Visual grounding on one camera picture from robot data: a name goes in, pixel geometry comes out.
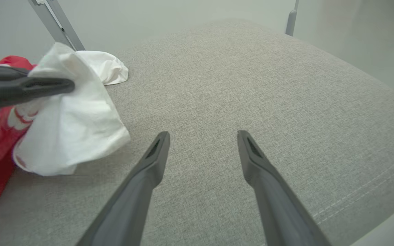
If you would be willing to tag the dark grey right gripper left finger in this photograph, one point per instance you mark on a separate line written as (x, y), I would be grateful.
(132, 205)

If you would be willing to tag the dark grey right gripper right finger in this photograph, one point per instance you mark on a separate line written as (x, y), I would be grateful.
(279, 208)

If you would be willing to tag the red shorts with white stripes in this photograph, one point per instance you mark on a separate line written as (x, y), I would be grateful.
(77, 126)

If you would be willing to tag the grey double partition post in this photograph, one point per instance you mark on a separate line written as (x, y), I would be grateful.
(58, 24)

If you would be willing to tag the grey metal partition post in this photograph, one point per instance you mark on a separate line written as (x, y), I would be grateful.
(291, 22)

